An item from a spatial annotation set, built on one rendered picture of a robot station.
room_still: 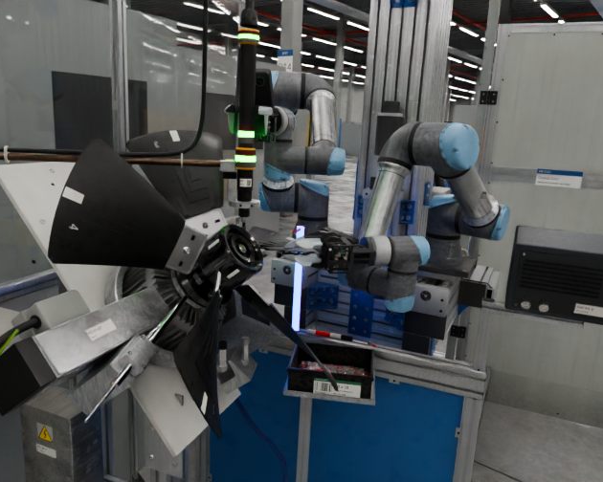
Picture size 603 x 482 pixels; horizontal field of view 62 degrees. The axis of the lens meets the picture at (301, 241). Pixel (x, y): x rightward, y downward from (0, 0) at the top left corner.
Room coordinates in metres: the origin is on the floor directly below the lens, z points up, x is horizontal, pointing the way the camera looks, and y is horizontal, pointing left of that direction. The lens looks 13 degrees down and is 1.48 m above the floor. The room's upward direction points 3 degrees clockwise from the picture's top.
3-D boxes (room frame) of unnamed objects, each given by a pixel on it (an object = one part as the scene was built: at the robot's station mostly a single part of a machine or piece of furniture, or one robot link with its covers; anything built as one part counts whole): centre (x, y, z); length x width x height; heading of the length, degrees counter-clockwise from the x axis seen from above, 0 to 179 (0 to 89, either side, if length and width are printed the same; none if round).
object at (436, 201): (1.70, -0.49, 1.20); 0.13 x 0.12 x 0.14; 49
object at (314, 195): (1.91, -0.03, 1.20); 0.13 x 0.12 x 0.14; 92
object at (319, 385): (1.23, -0.10, 0.85); 0.22 x 0.17 x 0.07; 82
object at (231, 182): (1.11, 0.14, 1.34); 0.09 x 0.07 x 0.10; 103
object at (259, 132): (1.23, 0.11, 1.47); 0.12 x 0.08 x 0.09; 169
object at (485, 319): (1.25, -0.49, 0.96); 0.03 x 0.03 x 0.20; 68
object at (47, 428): (1.02, 0.53, 0.73); 0.15 x 0.09 x 0.22; 68
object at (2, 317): (1.14, 0.74, 0.92); 0.17 x 0.16 x 0.11; 68
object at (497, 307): (1.21, -0.59, 1.04); 0.24 x 0.03 x 0.03; 68
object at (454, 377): (1.41, -0.09, 0.82); 0.90 x 0.04 x 0.08; 68
